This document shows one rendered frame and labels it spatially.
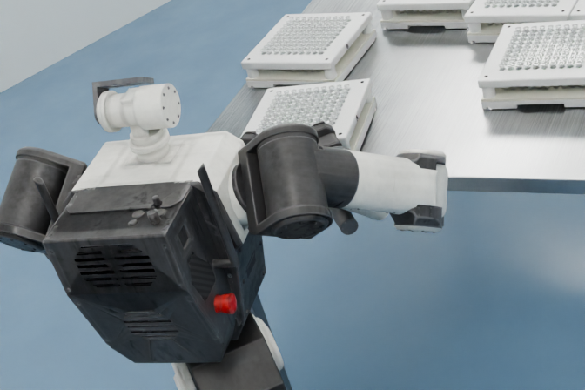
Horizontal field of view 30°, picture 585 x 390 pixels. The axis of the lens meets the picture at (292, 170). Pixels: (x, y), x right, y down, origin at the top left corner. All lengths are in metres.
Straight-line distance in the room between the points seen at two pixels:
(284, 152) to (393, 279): 1.72
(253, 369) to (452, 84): 0.94
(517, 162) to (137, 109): 0.83
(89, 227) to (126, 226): 0.06
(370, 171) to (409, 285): 1.61
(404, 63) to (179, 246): 1.17
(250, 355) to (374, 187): 0.35
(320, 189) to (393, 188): 0.14
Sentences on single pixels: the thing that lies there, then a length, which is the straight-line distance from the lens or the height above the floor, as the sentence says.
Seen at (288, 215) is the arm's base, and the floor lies 1.17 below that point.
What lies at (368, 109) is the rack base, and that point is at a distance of 2.37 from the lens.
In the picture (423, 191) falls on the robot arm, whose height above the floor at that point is 1.06.
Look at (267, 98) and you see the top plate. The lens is 2.43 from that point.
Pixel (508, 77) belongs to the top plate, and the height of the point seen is 0.90.
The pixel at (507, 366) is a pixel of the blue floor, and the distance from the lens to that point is 2.91.
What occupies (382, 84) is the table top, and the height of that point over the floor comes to 0.83.
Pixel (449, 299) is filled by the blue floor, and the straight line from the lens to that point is 3.14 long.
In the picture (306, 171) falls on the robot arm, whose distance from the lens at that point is 1.56.
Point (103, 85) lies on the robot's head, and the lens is 1.66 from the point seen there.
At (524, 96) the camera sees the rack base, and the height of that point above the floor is 0.85.
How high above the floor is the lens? 2.01
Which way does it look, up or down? 31 degrees down
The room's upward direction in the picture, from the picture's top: 17 degrees counter-clockwise
